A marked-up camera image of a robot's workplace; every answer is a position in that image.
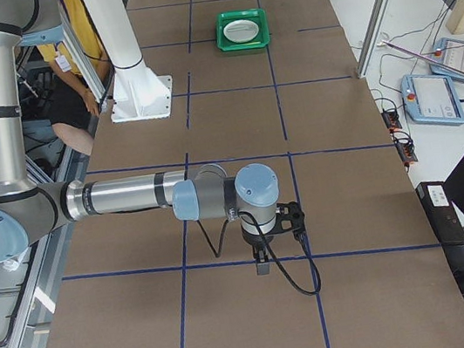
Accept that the far blue teach pendant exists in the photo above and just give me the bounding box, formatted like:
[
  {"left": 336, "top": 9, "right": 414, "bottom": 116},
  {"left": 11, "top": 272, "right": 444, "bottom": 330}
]
[{"left": 433, "top": 38, "right": 464, "bottom": 72}]

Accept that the upper orange circuit board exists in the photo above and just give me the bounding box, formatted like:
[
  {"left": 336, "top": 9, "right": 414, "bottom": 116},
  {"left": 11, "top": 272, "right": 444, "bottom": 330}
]
[{"left": 380, "top": 108, "right": 402, "bottom": 132}]

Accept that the brown paper table cover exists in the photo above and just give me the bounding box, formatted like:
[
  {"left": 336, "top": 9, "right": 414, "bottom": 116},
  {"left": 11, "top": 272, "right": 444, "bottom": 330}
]
[{"left": 47, "top": 0, "right": 464, "bottom": 348}]

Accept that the orange circuit board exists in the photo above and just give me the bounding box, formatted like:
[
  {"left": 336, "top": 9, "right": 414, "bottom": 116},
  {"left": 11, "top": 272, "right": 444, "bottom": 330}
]
[
  {"left": 380, "top": 108, "right": 402, "bottom": 132},
  {"left": 394, "top": 138, "right": 418, "bottom": 167}
]

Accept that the white plate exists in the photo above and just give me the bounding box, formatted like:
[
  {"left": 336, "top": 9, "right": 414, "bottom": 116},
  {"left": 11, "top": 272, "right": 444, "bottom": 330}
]
[{"left": 222, "top": 19, "right": 260, "bottom": 44}]

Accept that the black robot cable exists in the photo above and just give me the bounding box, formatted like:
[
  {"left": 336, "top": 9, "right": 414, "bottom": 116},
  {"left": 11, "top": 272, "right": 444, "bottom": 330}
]
[{"left": 196, "top": 199, "right": 324, "bottom": 312}]

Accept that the person in yellow shirt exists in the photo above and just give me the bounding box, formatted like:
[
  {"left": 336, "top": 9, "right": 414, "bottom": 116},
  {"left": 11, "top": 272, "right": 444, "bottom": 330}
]
[{"left": 30, "top": 0, "right": 124, "bottom": 161}]

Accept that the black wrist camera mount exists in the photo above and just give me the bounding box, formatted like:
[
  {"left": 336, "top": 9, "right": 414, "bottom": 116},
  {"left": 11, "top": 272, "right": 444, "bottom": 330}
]
[{"left": 274, "top": 201, "right": 306, "bottom": 237}]

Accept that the green plastic tray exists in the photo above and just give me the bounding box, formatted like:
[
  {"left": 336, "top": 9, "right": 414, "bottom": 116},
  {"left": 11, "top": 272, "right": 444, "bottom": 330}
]
[{"left": 216, "top": 8, "right": 270, "bottom": 52}]

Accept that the near blue teach pendant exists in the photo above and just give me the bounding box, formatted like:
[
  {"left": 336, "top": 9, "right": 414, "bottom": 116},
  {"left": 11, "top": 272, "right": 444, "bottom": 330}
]
[{"left": 400, "top": 74, "right": 464, "bottom": 126}]

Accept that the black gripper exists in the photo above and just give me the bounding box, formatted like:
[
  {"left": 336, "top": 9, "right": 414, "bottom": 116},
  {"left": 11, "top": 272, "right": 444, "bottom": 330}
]
[{"left": 242, "top": 229, "right": 275, "bottom": 276}]

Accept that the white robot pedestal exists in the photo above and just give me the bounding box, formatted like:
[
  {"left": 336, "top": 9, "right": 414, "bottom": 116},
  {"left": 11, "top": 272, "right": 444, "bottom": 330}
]
[{"left": 83, "top": 0, "right": 173, "bottom": 123}]

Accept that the black mini computer box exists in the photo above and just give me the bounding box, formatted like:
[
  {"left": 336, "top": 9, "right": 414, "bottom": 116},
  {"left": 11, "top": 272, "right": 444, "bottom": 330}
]
[{"left": 415, "top": 181, "right": 464, "bottom": 246}]

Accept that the blue teach pendant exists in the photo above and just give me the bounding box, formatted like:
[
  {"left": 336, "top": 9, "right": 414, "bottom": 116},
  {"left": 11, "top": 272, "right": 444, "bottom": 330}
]
[
  {"left": 433, "top": 38, "right": 464, "bottom": 72},
  {"left": 400, "top": 74, "right": 464, "bottom": 126}
]

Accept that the lower orange circuit board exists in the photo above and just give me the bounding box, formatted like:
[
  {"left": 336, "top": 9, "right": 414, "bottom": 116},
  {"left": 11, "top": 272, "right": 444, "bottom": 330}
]
[{"left": 394, "top": 138, "right": 418, "bottom": 167}]

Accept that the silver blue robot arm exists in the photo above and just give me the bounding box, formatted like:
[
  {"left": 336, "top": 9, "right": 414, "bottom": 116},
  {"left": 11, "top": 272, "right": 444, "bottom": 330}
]
[{"left": 0, "top": 0, "right": 286, "bottom": 274}]

